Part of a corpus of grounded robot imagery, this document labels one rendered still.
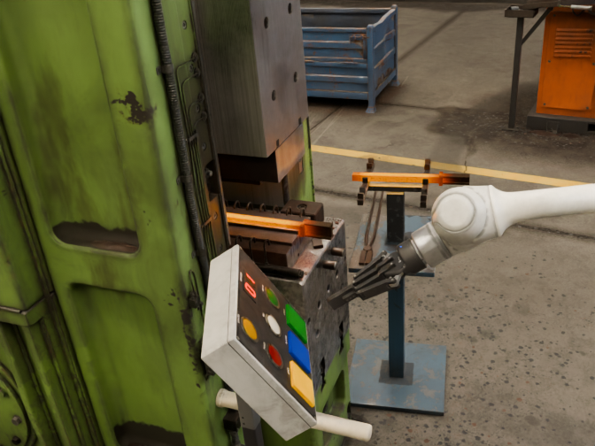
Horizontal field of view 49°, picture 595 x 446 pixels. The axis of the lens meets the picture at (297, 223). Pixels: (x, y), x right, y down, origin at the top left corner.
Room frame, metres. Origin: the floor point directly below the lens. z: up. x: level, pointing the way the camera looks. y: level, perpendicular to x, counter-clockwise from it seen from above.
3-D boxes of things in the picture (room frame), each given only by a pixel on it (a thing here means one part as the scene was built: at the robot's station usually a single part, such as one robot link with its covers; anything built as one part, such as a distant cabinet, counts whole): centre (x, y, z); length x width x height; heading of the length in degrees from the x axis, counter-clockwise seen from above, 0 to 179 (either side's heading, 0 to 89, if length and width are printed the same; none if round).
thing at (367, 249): (2.23, -0.30, 0.68); 0.60 x 0.04 x 0.01; 166
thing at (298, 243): (1.75, 0.19, 0.96); 0.42 x 0.20 x 0.09; 66
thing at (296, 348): (1.12, 0.03, 1.01); 0.07 x 0.05 x 0.07; 1
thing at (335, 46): (5.83, -0.36, 0.36); 1.20 x 0.80 x 0.72; 64
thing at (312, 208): (1.86, -0.02, 0.95); 0.12 x 0.08 x 0.06; 66
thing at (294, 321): (1.22, 0.03, 1.01); 0.07 x 0.05 x 0.07; 1
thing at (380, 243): (2.09, -0.36, 0.67); 0.40 x 0.30 x 0.02; 165
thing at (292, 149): (1.75, 0.19, 1.25); 0.42 x 0.20 x 0.10; 66
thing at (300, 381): (1.02, 0.03, 1.01); 0.07 x 0.05 x 0.07; 1
